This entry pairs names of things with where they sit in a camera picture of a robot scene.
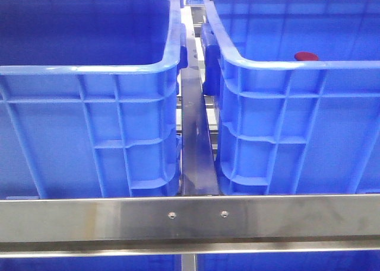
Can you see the red push button tall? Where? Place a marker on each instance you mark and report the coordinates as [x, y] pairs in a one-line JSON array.
[[306, 56]]

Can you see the blue bin front left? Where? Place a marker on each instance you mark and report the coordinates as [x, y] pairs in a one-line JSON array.
[[88, 98]]

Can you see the left rail screw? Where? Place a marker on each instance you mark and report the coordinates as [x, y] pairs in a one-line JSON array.
[[172, 215]]

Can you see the steel divider bar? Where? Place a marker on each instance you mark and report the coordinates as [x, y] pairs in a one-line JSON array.
[[198, 172]]

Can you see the lower shelf blue bin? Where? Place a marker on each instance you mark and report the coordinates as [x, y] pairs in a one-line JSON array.
[[152, 262]]

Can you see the steel front rail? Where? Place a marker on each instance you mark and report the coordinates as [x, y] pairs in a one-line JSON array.
[[139, 226]]

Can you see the blue bin front right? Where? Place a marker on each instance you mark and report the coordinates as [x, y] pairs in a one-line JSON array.
[[297, 127]]

